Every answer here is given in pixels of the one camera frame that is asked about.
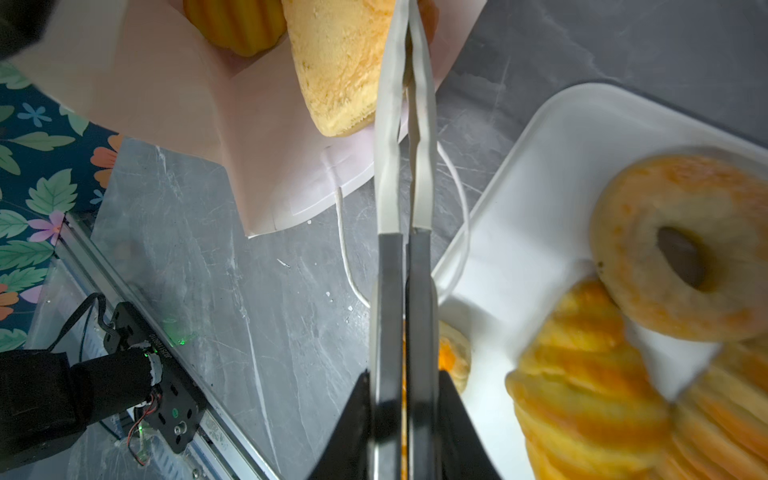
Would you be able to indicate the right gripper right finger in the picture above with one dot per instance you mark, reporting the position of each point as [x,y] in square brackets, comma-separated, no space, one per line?
[462,453]

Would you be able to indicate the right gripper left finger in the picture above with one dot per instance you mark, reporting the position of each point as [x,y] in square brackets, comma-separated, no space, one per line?
[346,454]

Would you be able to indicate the metal tongs white tips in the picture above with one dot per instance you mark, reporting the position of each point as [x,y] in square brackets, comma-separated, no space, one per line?
[404,374]

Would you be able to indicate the yellow croissant bread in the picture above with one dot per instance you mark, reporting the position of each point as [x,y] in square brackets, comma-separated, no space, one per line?
[583,396]

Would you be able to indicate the ring donut bread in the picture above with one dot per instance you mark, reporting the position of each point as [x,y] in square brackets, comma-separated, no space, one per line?
[680,242]

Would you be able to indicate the pale cream bread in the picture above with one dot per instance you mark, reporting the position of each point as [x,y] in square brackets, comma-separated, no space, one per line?
[337,49]

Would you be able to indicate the small yellow bun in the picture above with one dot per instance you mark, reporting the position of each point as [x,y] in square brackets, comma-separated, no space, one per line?
[244,27]

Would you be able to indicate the red white paper bag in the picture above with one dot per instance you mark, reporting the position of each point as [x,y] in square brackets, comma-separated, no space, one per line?
[142,69]

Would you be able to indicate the long twisted bread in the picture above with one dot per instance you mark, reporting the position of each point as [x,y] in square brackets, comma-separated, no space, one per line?
[720,420]

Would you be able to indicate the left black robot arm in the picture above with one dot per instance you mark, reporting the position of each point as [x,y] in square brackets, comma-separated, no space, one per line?
[47,404]

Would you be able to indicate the white rectangular tray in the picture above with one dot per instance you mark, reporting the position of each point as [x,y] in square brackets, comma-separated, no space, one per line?
[528,242]

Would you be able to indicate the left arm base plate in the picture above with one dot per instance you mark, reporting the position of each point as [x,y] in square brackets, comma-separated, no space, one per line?
[179,402]

